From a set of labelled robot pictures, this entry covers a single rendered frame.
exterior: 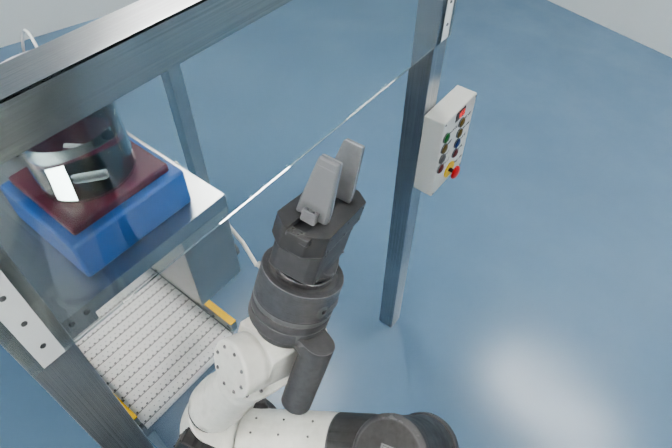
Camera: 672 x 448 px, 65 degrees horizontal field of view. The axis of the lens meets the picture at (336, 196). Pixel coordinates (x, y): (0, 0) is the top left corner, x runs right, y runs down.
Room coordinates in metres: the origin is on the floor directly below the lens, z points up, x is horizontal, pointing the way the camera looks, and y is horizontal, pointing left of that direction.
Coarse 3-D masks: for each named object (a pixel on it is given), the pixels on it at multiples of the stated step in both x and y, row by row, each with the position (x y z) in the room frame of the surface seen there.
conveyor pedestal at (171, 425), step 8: (184, 400) 0.57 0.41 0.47; (176, 408) 0.54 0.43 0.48; (184, 408) 0.56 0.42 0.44; (168, 416) 0.52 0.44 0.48; (176, 416) 0.54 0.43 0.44; (160, 424) 0.50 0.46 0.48; (168, 424) 0.51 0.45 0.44; (176, 424) 0.53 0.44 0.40; (152, 432) 0.52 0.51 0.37; (160, 432) 0.49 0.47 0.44; (168, 432) 0.51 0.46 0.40; (176, 432) 0.52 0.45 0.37; (152, 440) 0.58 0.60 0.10; (160, 440) 0.50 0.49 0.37; (168, 440) 0.50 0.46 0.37; (176, 440) 0.51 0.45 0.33
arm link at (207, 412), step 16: (208, 384) 0.28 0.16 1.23; (192, 400) 0.28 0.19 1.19; (208, 400) 0.27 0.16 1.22; (224, 400) 0.26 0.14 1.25; (192, 416) 0.26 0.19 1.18; (208, 416) 0.25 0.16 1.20; (224, 416) 0.25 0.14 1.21; (240, 416) 0.26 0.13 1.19; (192, 432) 0.25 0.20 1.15; (208, 432) 0.25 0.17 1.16; (224, 432) 0.26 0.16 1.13
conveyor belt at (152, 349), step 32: (160, 288) 0.71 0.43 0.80; (128, 320) 0.62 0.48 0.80; (160, 320) 0.62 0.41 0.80; (192, 320) 0.62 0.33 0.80; (96, 352) 0.54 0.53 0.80; (128, 352) 0.54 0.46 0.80; (160, 352) 0.54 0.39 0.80; (192, 352) 0.54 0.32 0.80; (128, 384) 0.47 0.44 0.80; (160, 384) 0.47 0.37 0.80; (192, 384) 0.49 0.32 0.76; (160, 416) 0.42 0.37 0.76
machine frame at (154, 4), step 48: (144, 0) 0.57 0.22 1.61; (192, 0) 0.57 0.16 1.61; (48, 48) 0.47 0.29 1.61; (96, 48) 0.47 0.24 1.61; (0, 96) 0.39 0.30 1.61; (432, 96) 1.07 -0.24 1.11; (384, 288) 1.08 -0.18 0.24; (48, 384) 0.29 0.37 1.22; (96, 384) 0.32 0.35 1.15; (96, 432) 0.29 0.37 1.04
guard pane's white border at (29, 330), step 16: (448, 0) 1.05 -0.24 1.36; (448, 16) 1.06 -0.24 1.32; (448, 32) 1.08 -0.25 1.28; (0, 272) 0.31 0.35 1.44; (0, 288) 0.30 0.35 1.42; (0, 304) 0.30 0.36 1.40; (16, 304) 0.31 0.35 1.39; (0, 320) 0.29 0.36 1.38; (16, 320) 0.30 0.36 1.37; (32, 320) 0.31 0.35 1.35; (16, 336) 0.29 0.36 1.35; (32, 336) 0.30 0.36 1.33; (48, 336) 0.31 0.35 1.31; (32, 352) 0.29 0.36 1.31; (48, 352) 0.30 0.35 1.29
